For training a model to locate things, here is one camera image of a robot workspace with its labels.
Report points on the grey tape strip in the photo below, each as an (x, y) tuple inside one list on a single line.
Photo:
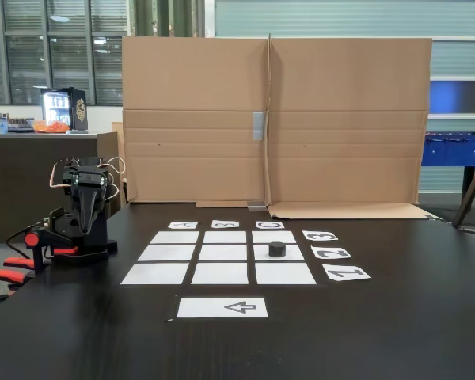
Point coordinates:
[(258, 126), (256, 206)]

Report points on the large brown cardboard panel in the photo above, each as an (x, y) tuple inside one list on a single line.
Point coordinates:
[(348, 87), (194, 87)]

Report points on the blue foosball table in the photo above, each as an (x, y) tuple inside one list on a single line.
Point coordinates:
[(451, 152)]

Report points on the black mini fridge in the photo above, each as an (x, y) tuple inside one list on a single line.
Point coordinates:
[(79, 109)]

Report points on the paper sheet with number 1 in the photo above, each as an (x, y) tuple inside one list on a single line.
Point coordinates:
[(332, 278)]

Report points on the paper sheet with letter A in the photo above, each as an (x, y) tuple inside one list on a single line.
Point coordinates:
[(171, 225)]

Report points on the brown wooden stand leg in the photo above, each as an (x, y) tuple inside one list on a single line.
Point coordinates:
[(469, 198)]

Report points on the paper sheet with number 2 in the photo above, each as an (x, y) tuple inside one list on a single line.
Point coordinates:
[(318, 256)]

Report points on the black round token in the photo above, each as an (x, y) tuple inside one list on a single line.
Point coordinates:
[(277, 250)]

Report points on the white paper sheet with arrow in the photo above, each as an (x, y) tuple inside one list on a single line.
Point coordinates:
[(206, 308)]

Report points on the paper sheet with number 3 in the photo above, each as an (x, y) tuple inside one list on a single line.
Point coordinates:
[(306, 237)]

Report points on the bowl of orange snacks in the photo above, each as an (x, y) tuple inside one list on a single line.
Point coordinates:
[(51, 126)]

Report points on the red and black clamp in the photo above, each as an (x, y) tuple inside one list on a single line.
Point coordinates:
[(32, 239)]

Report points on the white paper grid square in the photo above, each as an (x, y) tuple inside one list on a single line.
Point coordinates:
[(154, 274), (219, 274), (175, 237), (223, 253), (225, 237), (286, 274), (263, 236), (260, 254), (166, 253)]

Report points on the dark brown counter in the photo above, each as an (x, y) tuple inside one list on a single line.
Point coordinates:
[(20, 178)]

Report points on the paper sheet with letter C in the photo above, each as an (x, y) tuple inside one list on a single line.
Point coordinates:
[(259, 225)]

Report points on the paper sheet with letter B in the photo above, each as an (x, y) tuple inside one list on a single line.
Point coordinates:
[(215, 224)]

